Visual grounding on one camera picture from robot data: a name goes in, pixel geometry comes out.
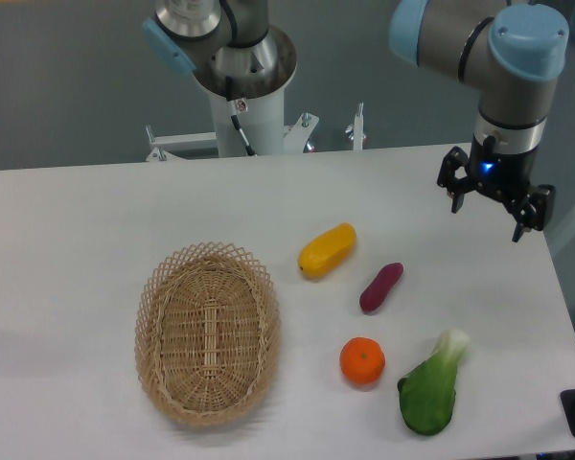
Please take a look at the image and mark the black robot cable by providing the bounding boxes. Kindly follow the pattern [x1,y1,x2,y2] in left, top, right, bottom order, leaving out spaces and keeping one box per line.
[224,76,259,157]

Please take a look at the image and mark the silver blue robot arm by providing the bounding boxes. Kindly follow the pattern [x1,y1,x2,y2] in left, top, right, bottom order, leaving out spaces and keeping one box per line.
[143,1,569,238]

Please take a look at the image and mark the woven wicker basket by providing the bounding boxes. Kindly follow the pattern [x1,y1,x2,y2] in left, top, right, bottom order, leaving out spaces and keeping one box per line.
[134,242,281,426]

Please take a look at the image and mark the purple sweet potato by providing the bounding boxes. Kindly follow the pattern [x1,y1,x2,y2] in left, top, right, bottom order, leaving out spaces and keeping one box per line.
[359,263,404,313]

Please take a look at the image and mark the yellow mango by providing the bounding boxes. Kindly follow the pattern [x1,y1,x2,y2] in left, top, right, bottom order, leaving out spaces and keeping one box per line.
[297,222,357,279]

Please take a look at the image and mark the green bok choy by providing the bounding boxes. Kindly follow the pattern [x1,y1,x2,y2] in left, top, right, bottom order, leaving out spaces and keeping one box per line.
[397,329,470,436]

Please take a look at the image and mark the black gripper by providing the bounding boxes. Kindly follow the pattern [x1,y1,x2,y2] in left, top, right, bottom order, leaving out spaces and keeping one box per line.
[437,143,556,242]

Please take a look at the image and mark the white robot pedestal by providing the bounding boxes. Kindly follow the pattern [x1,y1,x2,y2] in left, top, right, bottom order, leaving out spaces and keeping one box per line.
[145,26,368,163]

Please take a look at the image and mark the orange tangerine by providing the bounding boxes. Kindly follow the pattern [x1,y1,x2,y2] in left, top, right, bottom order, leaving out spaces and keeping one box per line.
[339,336,385,385]

